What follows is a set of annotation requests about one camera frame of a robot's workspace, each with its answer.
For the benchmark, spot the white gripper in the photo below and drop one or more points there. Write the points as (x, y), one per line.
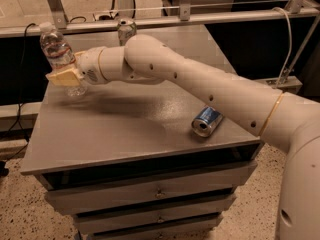
(88, 66)

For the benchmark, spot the clear plastic water bottle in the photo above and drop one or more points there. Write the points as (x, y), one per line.
(59, 54)

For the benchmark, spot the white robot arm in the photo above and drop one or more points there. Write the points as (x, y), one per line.
(284, 120)

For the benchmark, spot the green white 7up can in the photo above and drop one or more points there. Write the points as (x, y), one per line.
(126, 29)

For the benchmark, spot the blue pepsi can lying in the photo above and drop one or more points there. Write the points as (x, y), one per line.
(206, 121)

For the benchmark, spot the top grey drawer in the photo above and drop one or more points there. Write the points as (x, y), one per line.
(152, 188)

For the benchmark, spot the grey drawer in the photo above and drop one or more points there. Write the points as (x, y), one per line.
(160, 230)
(153, 212)
(152, 188)

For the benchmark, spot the middle grey drawer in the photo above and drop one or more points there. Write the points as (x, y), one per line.
(153, 212)

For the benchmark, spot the bottom grey drawer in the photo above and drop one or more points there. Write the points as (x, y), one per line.
(160, 230)

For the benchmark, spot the metal frame rail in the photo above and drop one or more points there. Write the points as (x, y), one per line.
(82, 16)

